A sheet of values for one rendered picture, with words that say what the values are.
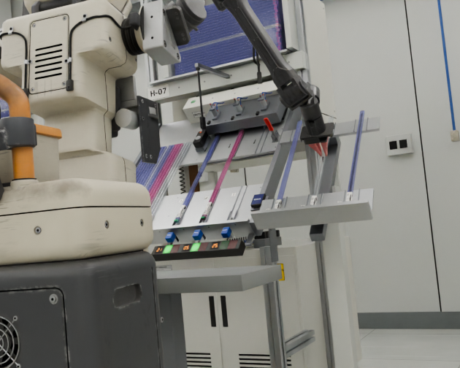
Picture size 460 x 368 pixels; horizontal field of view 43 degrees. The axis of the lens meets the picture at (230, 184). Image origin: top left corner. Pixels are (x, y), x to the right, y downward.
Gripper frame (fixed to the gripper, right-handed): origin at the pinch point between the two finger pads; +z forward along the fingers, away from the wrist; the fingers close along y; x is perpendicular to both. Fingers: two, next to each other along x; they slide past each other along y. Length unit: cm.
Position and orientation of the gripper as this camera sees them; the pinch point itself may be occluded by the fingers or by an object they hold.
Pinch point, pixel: (323, 152)
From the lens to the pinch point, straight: 191.2
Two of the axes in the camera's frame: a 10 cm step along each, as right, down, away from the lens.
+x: -2.4, 6.5, -7.3
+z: 3.3, 7.6, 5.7
